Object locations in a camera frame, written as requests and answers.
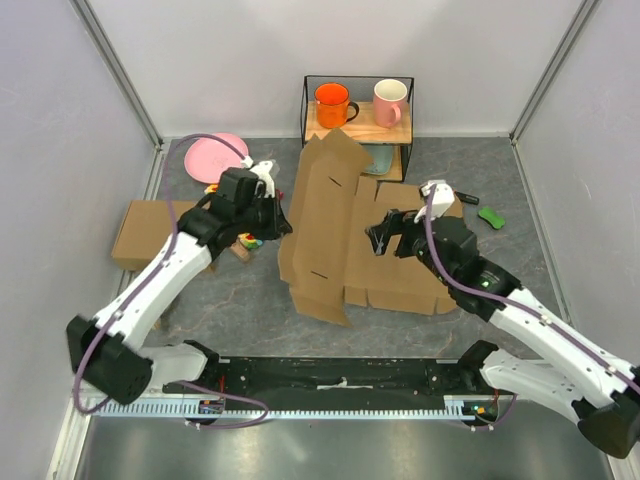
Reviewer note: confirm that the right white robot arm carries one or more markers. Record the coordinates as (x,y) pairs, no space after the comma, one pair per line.
(594,389)

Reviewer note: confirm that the green black eraser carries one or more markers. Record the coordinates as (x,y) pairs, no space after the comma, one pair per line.
(491,217)

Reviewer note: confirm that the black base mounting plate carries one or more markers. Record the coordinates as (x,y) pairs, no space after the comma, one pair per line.
(324,383)

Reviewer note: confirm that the grey slotted cable duct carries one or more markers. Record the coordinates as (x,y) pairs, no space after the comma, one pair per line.
(212,408)

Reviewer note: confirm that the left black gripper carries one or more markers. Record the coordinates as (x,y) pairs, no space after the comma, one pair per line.
(279,224)

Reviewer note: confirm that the foundation bottle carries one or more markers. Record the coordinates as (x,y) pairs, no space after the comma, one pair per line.
(240,252)

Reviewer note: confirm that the black wire wooden shelf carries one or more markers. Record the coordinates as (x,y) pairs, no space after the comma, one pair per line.
(362,126)

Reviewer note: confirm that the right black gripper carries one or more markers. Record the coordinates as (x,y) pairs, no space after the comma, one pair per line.
(395,222)

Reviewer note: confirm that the orange mug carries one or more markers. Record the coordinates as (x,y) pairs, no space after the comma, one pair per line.
(333,105)

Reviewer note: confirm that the light green tray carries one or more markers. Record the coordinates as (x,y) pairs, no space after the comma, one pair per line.
(382,159)

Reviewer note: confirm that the rainbow flower toy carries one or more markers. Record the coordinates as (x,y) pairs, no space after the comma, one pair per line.
(249,242)

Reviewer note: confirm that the brown cardboard box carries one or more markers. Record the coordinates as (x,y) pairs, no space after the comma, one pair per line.
(328,260)
(144,230)

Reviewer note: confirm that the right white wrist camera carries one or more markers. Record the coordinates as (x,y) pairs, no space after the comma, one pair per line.
(441,196)

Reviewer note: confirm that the closed brown cardboard box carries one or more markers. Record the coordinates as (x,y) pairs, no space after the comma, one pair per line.
(144,230)

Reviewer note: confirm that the orange black highlighter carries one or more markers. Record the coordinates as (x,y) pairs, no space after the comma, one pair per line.
(467,198)

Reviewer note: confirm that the pink mug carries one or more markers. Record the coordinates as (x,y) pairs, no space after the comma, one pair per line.
(390,96)

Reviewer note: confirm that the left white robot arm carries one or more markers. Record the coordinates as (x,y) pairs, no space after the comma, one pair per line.
(107,350)

